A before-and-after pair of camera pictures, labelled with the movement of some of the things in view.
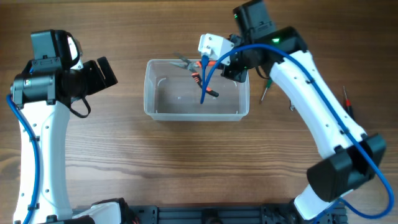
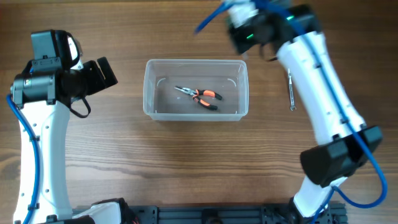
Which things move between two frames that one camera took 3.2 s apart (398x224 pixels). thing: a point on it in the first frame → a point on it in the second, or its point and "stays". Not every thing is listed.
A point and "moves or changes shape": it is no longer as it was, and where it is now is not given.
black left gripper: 106,71 stays
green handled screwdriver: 269,82 moves or changes shape
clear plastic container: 172,92 stays
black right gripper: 234,72 → 237,40
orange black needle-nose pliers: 193,65 → 196,93
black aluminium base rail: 227,214 stays
